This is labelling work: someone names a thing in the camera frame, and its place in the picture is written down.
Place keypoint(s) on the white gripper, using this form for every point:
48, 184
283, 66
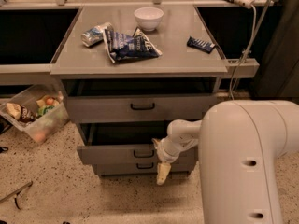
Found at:
163, 154

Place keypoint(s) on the grey drawer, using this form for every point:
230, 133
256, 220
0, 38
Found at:
120, 143
138, 99
125, 169

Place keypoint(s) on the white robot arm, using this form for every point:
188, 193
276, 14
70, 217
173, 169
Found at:
238, 143

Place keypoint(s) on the grey bottom drawer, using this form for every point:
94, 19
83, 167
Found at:
125, 169

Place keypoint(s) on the grey top drawer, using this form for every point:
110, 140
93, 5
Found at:
138, 99

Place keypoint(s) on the grey drawer cabinet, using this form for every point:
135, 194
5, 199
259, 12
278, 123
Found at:
177, 60

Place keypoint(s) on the blue chip bag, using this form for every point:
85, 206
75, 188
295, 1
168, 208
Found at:
122, 47

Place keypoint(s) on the dark blue snack bar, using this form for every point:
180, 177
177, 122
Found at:
202, 45

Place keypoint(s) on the red apple in bin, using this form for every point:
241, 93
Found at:
49, 101

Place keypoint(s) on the green packet in bin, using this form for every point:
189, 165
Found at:
44, 110

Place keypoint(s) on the clear plastic bin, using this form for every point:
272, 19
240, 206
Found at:
33, 98

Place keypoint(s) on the crushed silver blue can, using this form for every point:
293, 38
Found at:
95, 34

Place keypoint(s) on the white bowl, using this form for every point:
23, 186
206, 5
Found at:
148, 18

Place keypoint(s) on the dark cabinet on right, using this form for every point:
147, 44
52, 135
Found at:
278, 75

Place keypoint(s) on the brown snack bag in bin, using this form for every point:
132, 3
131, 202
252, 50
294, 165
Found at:
20, 113

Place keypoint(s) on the metal bar on floor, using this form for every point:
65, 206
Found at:
16, 193

